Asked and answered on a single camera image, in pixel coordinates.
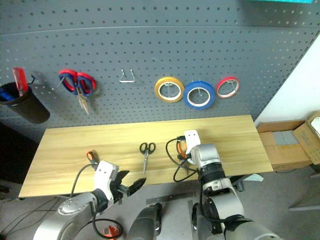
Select orange and black screwdriver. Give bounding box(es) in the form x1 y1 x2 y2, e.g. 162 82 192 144
86 150 100 168

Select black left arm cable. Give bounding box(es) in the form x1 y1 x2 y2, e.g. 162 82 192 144
70 163 124 239

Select black-handled scissors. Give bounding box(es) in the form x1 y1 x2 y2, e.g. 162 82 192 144
139 141 157 175

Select large flat cardboard box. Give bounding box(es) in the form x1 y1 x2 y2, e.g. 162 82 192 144
256 119 314 173

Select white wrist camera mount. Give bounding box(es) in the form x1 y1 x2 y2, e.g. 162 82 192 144
94 160 120 201
183 129 202 165

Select yellow tape roll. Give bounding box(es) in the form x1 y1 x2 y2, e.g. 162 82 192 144
153 76 186 104

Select grey foam blocks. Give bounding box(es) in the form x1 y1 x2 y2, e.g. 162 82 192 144
272 130 300 146

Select teal panel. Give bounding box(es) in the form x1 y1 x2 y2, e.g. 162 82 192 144
239 0 320 5

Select orange-handled pliers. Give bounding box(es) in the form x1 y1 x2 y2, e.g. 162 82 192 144
176 140 191 176

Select red tape roll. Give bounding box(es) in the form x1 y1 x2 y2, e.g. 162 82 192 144
215 76 241 99

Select blue tape roll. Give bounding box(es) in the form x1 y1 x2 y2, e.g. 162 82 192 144
182 80 216 110

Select open cardboard box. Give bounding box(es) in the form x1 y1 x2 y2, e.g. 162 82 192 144
292 111 320 166

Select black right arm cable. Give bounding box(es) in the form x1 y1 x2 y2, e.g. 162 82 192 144
165 135 201 183

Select red and blue scissors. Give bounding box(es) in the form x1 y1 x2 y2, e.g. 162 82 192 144
58 69 97 116

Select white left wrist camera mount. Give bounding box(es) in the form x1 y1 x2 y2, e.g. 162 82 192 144
94 160 120 201

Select red-handled screwdriver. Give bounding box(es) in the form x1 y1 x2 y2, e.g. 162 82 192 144
12 66 30 97

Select black plastic cup holder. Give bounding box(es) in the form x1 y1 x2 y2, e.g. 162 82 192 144
0 82 51 125

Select blue-handled tool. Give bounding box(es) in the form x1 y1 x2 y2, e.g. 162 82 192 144
0 90 14 102

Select silver wire loop hook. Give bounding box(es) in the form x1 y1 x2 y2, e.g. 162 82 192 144
118 68 137 84

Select small orange floor object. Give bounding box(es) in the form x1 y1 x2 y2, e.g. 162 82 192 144
103 224 119 238

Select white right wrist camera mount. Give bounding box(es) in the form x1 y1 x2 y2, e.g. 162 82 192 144
183 129 202 165

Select grey metal pegboard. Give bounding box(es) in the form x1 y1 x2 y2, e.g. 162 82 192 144
0 0 320 144

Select black floor cables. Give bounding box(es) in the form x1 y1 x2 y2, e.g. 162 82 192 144
0 183 60 237

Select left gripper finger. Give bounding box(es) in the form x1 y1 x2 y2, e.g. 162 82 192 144
126 177 147 198
116 169 131 186

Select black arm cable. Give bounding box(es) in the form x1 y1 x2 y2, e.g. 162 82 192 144
70 163 124 239
165 135 201 183

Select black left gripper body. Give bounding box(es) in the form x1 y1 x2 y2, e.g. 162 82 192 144
107 176 131 202

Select grey rounded robot body shape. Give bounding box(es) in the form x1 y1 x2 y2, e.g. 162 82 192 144
126 202 164 240

